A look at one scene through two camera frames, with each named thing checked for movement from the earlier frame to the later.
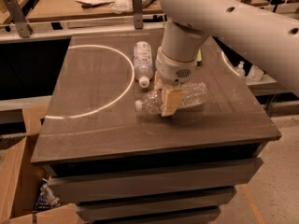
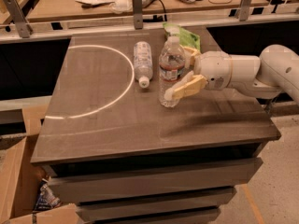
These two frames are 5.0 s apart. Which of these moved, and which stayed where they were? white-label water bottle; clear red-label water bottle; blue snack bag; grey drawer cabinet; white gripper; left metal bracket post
Moved: white gripper; clear red-label water bottle
Stayed: grey drawer cabinet; left metal bracket post; blue snack bag; white-label water bottle
